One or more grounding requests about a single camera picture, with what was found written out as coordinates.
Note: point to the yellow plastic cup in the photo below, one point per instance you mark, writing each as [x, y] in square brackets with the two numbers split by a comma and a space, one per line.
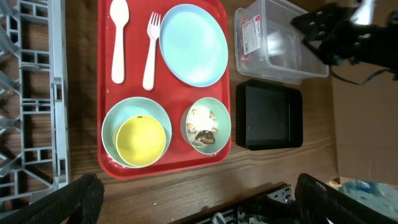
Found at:
[140, 141]

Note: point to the pink plastic fork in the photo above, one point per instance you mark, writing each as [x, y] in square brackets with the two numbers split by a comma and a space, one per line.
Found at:
[153, 31]

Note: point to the blue patterned cloth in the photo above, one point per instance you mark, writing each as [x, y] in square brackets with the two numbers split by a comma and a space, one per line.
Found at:
[380, 197]

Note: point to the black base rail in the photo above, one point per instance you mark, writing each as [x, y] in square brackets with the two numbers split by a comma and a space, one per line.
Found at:
[275, 205]

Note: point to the small light blue saucer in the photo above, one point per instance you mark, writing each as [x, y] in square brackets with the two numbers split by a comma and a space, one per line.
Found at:
[126, 109]

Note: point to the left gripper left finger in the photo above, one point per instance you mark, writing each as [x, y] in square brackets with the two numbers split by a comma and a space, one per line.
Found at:
[78, 202]

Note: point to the grey dishwasher rack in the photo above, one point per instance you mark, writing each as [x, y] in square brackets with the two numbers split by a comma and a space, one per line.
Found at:
[35, 157]

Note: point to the clear plastic bin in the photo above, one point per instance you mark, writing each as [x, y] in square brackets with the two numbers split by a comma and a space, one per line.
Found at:
[282, 56]

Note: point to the large light blue plate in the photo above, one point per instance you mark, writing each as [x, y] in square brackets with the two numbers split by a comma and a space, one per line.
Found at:
[193, 45]

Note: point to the leftover rice food waste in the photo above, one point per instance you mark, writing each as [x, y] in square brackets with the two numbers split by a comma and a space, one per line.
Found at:
[201, 126]

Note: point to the red plastic tray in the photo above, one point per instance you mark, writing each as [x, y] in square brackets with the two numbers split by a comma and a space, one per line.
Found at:
[169, 92]

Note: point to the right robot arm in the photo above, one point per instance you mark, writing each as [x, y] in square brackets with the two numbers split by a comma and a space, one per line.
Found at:
[335, 33]

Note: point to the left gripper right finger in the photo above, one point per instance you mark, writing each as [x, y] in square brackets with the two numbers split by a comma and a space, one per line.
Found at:
[317, 202]

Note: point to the black waste tray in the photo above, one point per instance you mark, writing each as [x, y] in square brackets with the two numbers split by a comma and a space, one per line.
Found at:
[268, 116]

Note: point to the green bowl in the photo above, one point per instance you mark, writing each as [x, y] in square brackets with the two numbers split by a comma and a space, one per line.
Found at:
[223, 119]

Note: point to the white plastic spoon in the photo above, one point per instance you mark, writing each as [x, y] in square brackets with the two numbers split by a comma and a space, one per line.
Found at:
[119, 13]

